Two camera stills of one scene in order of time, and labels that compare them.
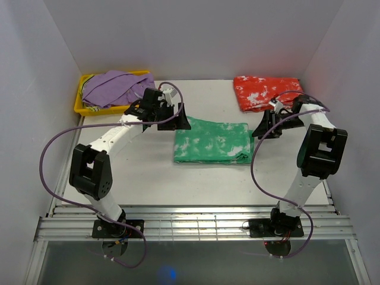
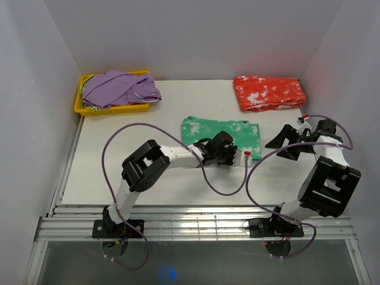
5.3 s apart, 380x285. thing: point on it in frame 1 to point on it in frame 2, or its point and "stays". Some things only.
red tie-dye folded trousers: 255,93 stays
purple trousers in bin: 116,88 stays
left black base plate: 101,229 stays
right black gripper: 265,126 to 288,132
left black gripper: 181,123 to 231,151
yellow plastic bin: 81,108 stays
